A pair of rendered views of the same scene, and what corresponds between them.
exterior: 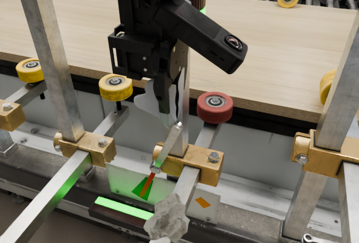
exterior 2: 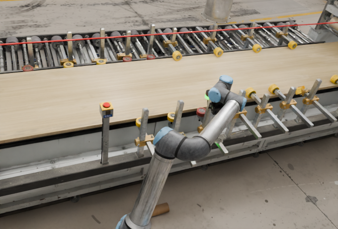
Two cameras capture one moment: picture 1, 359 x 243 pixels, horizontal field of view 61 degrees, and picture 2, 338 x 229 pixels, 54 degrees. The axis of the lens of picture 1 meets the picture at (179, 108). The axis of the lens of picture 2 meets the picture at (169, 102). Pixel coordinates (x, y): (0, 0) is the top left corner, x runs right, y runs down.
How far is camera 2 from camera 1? 211 cm
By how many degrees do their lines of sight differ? 38
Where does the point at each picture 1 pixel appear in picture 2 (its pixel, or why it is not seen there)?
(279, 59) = (199, 89)
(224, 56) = not seen: hidden behind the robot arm
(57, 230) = (111, 199)
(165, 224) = (219, 140)
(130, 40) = (218, 108)
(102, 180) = not seen: hidden behind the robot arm
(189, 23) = not seen: hidden behind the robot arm
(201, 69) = (186, 101)
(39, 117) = (122, 142)
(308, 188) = (233, 122)
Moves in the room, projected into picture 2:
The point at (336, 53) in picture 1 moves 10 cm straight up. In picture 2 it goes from (210, 80) to (213, 71)
